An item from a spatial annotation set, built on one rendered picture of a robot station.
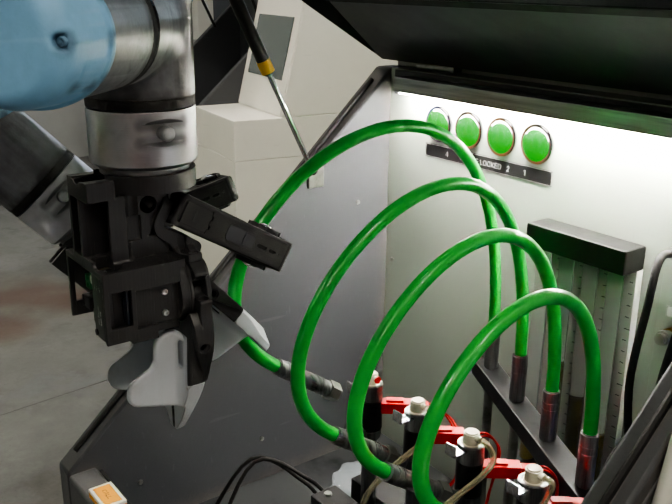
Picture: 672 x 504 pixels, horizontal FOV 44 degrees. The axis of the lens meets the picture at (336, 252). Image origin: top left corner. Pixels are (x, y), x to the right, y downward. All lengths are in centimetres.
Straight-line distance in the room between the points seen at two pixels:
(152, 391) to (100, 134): 19
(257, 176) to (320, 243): 252
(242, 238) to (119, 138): 12
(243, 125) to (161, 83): 314
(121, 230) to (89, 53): 17
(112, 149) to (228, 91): 363
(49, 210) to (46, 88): 31
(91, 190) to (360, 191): 76
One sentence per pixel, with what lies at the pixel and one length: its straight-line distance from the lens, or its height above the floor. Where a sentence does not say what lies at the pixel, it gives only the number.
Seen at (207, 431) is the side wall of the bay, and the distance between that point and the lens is 127.
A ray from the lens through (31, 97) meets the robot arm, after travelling 46.
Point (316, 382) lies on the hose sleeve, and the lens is 91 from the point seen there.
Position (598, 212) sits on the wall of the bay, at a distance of 105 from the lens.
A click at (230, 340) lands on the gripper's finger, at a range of 81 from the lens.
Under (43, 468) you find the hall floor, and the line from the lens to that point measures 306.
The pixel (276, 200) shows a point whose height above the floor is 137.
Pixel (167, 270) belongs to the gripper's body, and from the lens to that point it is 60.
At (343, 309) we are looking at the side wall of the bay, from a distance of 133.
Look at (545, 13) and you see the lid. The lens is 92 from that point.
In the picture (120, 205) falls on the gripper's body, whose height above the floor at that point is 143.
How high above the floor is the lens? 158
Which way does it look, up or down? 18 degrees down
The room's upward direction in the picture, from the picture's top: 1 degrees clockwise
